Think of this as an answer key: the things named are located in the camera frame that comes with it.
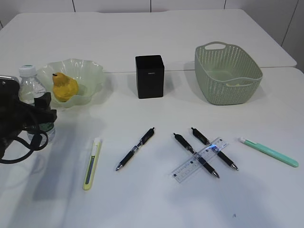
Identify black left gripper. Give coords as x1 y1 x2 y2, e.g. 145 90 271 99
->
0 75 57 152

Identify clear water bottle green label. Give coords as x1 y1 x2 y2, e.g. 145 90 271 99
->
19 65 56 143

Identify yellow pear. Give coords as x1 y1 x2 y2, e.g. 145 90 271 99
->
52 72 79 102

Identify yellow-green utility knife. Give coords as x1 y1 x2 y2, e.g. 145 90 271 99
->
83 138 102 190

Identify mint green pen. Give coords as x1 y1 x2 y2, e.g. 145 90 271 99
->
239 137 299 168

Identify frosted green wavy plate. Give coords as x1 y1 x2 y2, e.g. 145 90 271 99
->
37 58 105 108

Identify black gel pen left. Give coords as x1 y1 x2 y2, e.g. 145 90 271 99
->
115 127 155 171

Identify black gel pen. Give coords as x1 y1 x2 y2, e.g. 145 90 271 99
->
191 127 238 171
115 127 155 171
173 133 220 178

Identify black square pen holder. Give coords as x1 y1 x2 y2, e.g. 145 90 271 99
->
135 55 164 99

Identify black gel pen middle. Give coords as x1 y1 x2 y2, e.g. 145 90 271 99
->
173 133 220 178

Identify clear plastic ruler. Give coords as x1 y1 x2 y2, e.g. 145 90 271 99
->
172 133 228 183

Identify black gel pen right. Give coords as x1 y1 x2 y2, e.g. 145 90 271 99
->
191 127 238 171

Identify green plastic woven basket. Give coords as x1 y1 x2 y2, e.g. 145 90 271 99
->
194 41 263 105

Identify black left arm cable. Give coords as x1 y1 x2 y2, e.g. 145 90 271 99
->
0 125 49 164

